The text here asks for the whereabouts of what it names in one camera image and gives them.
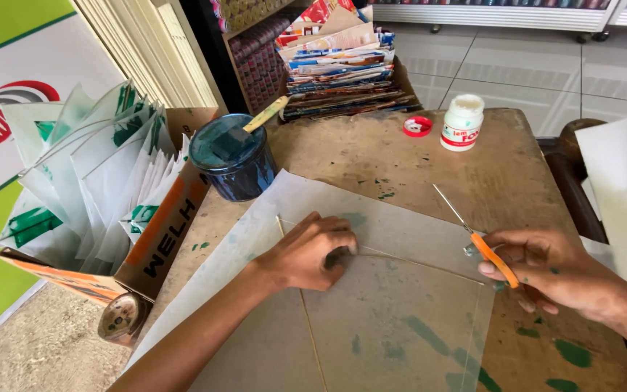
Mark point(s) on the person's left hand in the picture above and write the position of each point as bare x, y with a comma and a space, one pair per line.
297, 260

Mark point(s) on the white glue bottle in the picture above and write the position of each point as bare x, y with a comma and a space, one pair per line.
461, 125

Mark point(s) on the bunch of white paper kites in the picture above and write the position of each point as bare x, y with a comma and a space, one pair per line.
96, 169

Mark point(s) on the round metal tin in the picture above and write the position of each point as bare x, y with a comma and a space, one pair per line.
122, 320

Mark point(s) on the red bottle lid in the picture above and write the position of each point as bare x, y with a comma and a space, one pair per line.
417, 126

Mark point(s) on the person's right hand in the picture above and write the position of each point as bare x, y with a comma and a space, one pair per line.
558, 277

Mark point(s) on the person's right fingers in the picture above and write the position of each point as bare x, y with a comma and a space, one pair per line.
515, 242

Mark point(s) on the bundle of cream slats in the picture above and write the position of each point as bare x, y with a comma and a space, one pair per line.
150, 49

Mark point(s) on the thin straight bamboo stick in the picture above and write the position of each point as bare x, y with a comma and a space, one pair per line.
313, 343

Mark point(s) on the blue paint can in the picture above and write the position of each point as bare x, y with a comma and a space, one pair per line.
237, 169

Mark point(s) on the carton of colourful kites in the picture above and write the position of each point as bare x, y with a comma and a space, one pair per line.
340, 71

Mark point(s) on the plain white paper sheet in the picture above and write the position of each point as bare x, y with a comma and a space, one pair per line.
626, 185

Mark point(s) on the person's left fingers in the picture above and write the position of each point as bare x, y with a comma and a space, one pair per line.
338, 234

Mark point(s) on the wooden shelf of thread spools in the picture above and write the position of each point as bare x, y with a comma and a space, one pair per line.
256, 60

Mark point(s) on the green and white banner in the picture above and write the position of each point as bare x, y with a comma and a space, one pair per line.
3, 81

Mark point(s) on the orange printed cardboard box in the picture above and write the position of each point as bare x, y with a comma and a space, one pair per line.
169, 228

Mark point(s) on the dark wooden chair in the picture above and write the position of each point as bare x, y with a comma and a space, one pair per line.
577, 179

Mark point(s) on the translucent white paper sheet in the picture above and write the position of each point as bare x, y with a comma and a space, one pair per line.
400, 321

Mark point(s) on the thin bowed bamboo stick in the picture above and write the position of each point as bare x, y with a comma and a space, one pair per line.
428, 268

